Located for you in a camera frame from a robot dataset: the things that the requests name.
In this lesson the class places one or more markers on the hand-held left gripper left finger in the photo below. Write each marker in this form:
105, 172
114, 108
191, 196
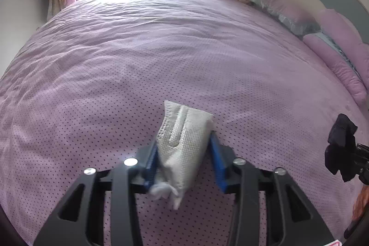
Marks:
151, 162

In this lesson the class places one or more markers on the black cloth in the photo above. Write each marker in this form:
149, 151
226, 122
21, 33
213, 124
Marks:
340, 148

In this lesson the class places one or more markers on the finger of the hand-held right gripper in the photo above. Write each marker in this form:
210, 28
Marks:
363, 161

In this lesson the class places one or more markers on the person's right hand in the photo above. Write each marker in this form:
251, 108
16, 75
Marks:
361, 202

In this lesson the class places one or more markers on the white paper tissue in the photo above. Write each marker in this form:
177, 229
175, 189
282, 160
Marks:
181, 148

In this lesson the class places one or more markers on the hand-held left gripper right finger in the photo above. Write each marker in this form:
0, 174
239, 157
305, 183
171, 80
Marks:
216, 161

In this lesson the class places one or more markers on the pink patterned cloth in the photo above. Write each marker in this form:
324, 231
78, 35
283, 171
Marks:
65, 1

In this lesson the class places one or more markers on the purple pillow stack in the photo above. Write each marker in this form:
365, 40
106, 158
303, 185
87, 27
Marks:
340, 53

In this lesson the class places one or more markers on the purple pillow with teal trim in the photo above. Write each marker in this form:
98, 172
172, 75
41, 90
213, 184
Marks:
284, 11

